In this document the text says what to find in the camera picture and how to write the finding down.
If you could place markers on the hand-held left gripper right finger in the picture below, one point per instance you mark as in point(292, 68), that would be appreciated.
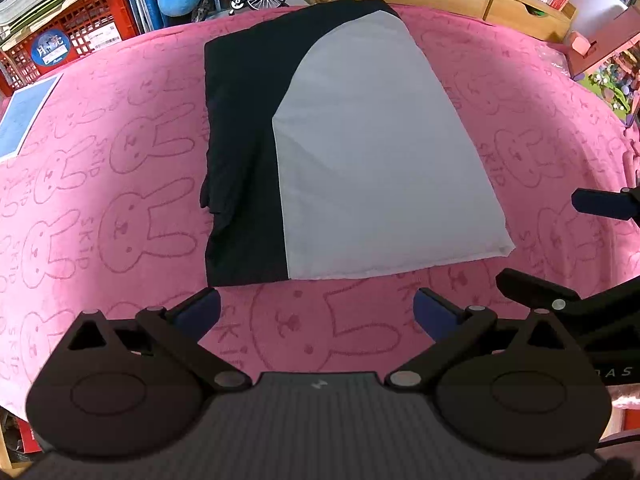
point(435, 314)

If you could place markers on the pink rabbit-print blanket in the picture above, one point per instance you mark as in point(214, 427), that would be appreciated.
point(125, 185)

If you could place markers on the blue paper sheet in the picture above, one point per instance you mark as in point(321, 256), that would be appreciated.
point(25, 115)

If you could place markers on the navy and white zip jacket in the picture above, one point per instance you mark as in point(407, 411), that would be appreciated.
point(375, 160)

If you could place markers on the large red plastic crate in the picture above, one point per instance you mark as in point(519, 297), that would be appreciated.
point(95, 25)

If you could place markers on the pink miniature dollhouse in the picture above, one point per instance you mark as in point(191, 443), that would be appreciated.
point(610, 60)

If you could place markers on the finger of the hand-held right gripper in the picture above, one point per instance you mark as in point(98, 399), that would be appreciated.
point(525, 287)
point(600, 202)

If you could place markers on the white board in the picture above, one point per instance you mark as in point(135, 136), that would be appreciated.
point(597, 2)

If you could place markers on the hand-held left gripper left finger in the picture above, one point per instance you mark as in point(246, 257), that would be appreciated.
point(200, 311)

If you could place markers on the clear plastic bag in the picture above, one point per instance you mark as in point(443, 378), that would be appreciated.
point(557, 60)

